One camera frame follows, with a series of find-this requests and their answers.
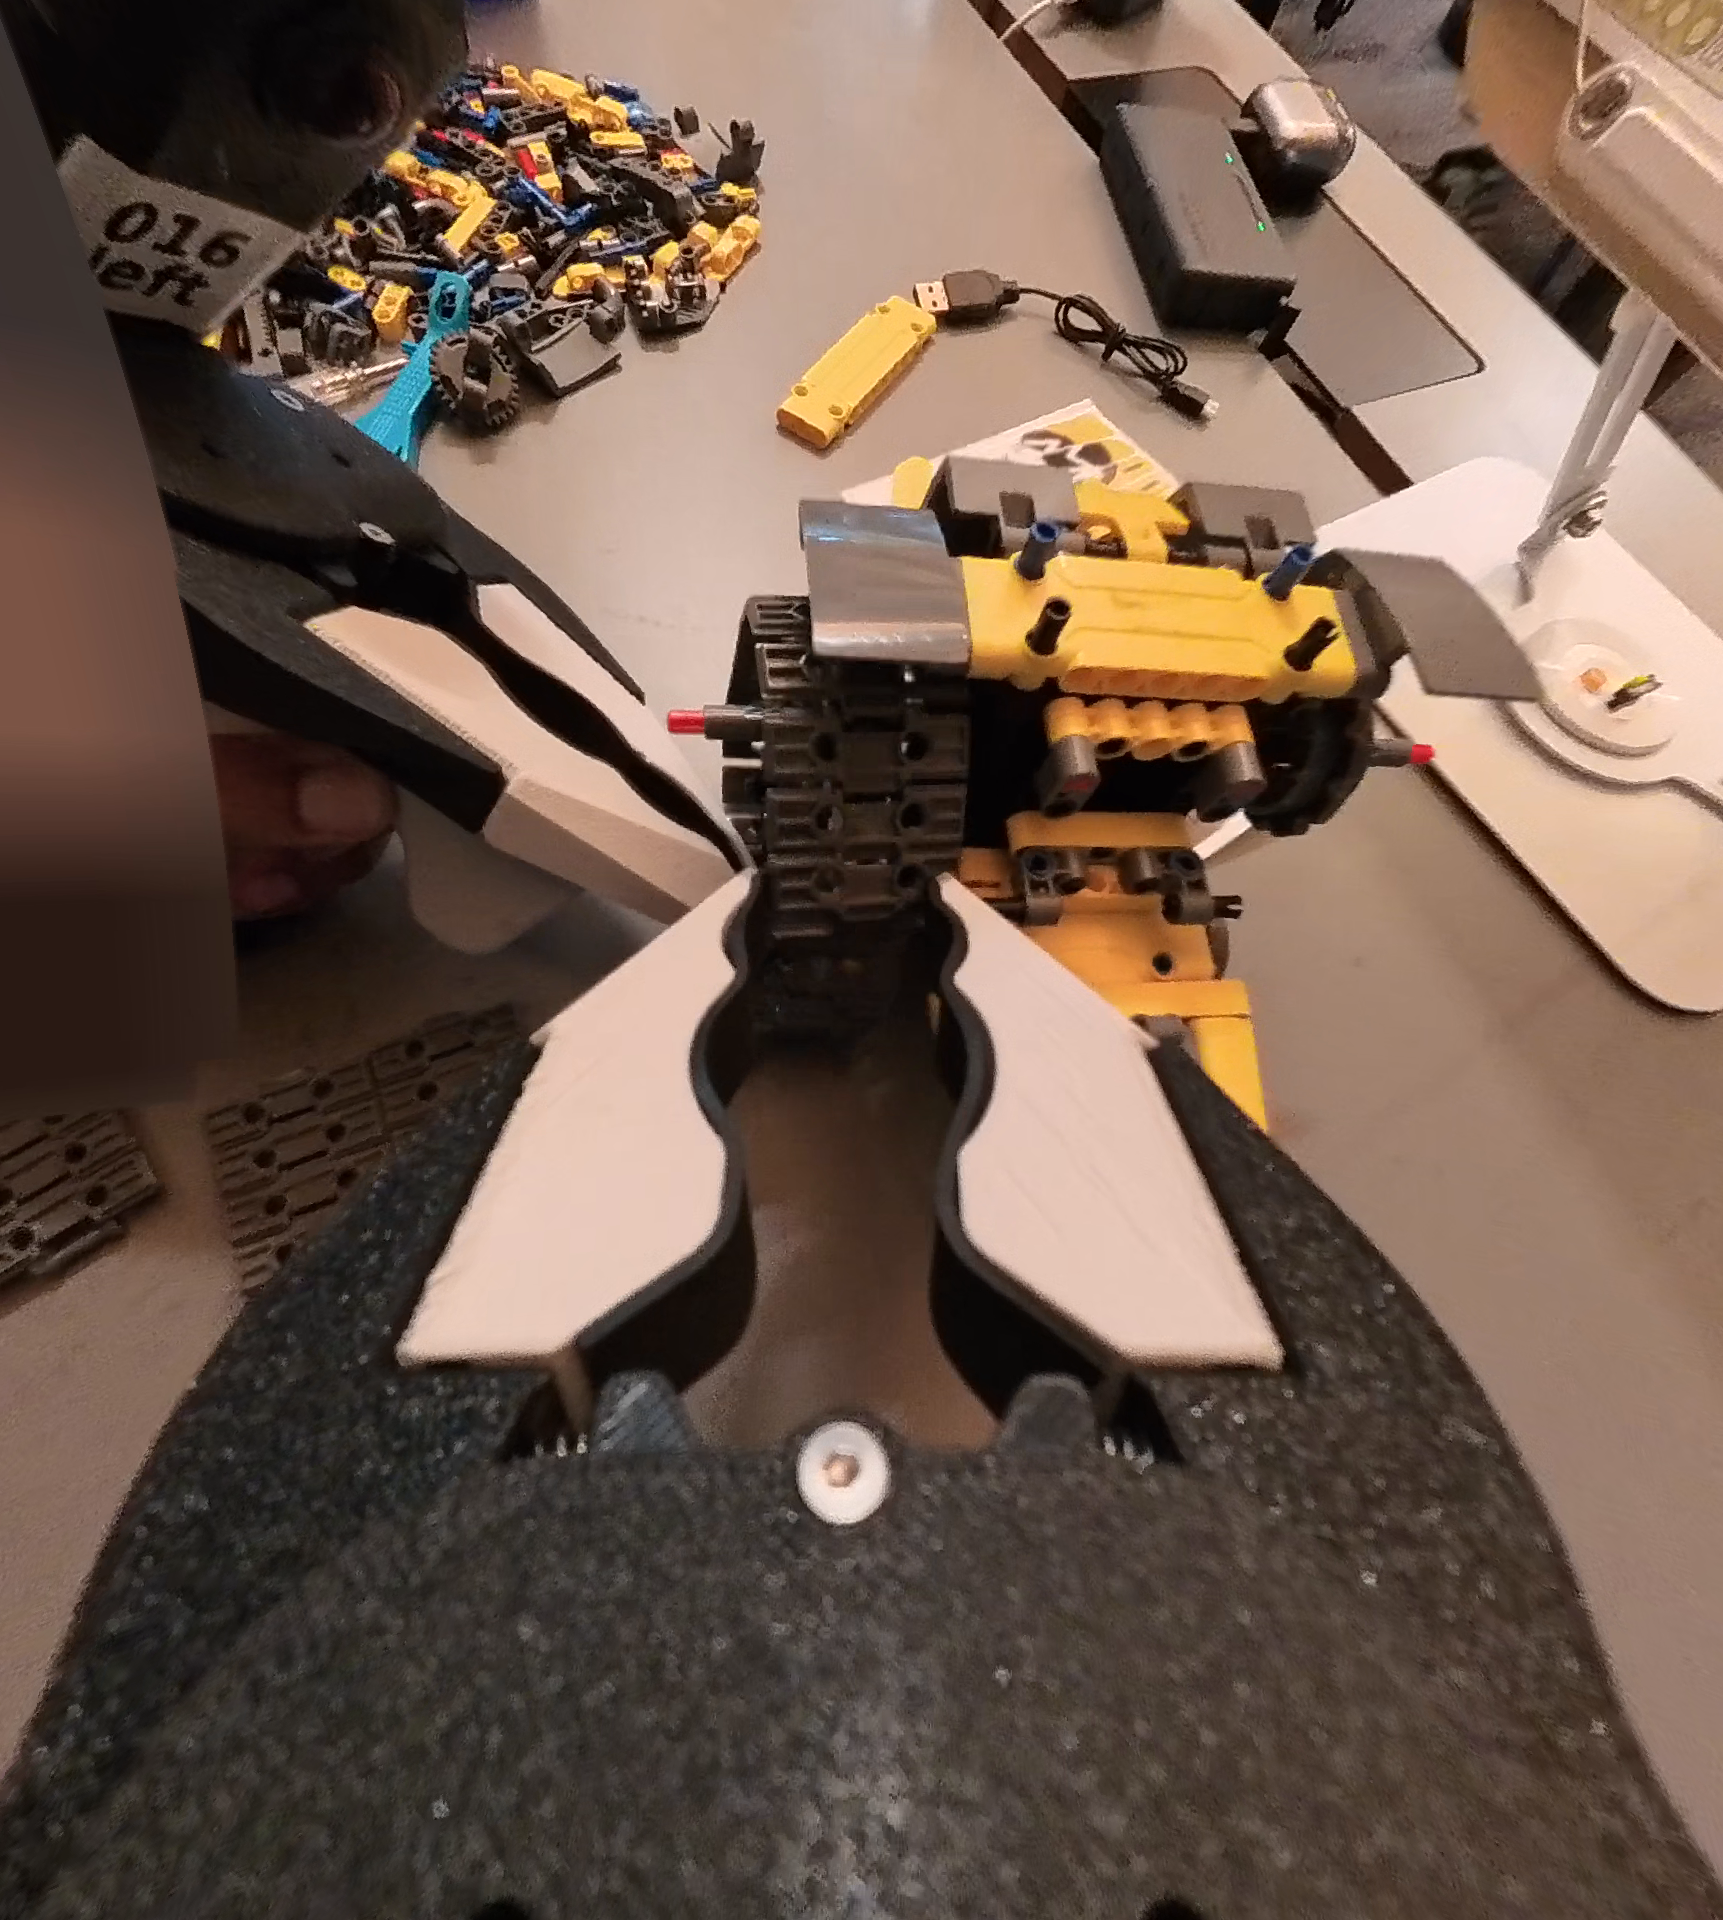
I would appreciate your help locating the black table flap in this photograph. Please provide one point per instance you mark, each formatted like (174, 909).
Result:
(1386, 331)

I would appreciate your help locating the black power bank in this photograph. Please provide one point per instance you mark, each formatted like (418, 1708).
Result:
(1192, 210)

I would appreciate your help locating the printed instruction sheet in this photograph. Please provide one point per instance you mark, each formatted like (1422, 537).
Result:
(1102, 450)

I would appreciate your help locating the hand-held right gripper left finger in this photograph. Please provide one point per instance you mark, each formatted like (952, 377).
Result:
(576, 1200)

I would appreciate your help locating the yellow toy brick robot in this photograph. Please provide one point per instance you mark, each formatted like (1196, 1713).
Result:
(1146, 615)

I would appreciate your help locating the small silver device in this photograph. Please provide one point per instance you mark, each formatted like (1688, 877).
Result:
(1296, 128)

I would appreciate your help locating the turquoise brick separator tool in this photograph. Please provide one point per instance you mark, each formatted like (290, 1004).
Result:
(418, 390)

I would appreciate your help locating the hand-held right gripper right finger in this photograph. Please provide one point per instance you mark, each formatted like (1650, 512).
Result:
(1102, 1200)

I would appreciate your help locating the yellow toy brick panel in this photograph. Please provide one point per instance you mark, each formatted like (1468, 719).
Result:
(854, 375)

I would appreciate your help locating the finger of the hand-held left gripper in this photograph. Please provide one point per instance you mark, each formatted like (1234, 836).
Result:
(576, 674)
(606, 840)

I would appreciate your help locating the pile of toy brick parts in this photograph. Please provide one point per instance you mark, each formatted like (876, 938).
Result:
(576, 165)

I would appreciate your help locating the person's left hand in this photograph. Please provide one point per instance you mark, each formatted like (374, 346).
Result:
(306, 825)

